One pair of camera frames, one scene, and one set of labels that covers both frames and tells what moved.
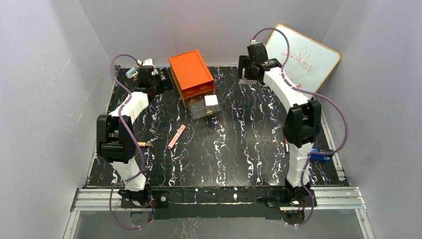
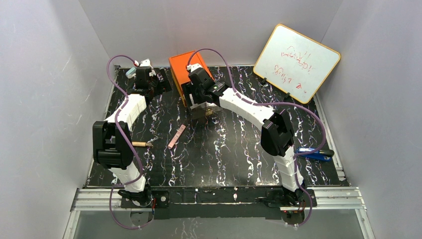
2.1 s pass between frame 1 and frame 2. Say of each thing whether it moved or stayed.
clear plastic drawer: stayed
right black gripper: moved
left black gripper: stayed
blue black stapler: stayed
